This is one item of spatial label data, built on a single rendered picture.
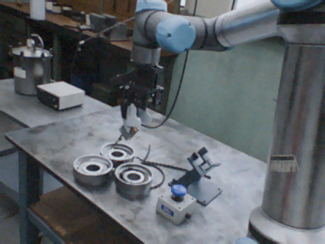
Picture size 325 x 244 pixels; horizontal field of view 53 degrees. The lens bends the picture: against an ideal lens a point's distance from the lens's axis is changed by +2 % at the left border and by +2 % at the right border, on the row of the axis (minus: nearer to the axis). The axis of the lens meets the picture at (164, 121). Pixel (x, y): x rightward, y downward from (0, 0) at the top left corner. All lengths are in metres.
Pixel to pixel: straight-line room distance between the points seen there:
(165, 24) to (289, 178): 0.41
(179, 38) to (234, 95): 1.82
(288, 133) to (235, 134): 2.12
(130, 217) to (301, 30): 0.58
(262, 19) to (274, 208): 0.36
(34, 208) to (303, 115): 1.00
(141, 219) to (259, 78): 1.75
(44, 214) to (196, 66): 1.80
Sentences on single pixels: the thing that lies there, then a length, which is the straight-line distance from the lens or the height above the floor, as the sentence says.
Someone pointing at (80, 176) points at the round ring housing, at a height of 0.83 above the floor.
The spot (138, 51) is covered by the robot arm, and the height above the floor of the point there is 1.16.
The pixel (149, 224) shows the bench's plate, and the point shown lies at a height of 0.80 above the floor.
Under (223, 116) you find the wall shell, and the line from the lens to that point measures 2.58.
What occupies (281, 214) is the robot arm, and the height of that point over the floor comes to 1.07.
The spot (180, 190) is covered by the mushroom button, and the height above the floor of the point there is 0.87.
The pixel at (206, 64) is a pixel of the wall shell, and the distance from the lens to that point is 2.59.
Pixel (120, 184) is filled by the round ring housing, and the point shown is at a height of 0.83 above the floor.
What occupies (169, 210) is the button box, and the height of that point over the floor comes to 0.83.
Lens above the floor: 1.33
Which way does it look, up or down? 23 degrees down
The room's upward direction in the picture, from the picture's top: 10 degrees clockwise
